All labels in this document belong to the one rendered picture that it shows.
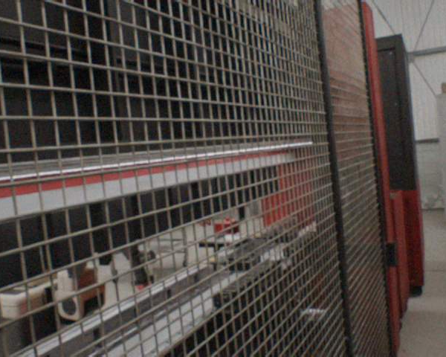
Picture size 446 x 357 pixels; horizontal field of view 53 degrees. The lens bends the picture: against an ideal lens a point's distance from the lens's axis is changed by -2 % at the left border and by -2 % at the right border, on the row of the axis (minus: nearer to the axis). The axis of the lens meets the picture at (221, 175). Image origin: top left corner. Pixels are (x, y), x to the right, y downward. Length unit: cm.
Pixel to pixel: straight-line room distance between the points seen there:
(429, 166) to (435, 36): 232
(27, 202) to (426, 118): 820
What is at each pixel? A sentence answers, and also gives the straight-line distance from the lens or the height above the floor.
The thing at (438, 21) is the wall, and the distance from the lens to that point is 921.
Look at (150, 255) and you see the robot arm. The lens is 224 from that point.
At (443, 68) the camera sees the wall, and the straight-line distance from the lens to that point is 908.
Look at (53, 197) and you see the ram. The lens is 136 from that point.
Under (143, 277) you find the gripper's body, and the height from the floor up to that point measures 90.
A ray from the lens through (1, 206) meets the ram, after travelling 126.
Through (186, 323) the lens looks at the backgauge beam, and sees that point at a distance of 136.
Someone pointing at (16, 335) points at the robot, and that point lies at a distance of 275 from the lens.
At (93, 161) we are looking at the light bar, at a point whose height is 147.
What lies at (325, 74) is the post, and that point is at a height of 162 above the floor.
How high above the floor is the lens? 146
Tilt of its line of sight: 3 degrees down
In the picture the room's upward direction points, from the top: 6 degrees counter-clockwise
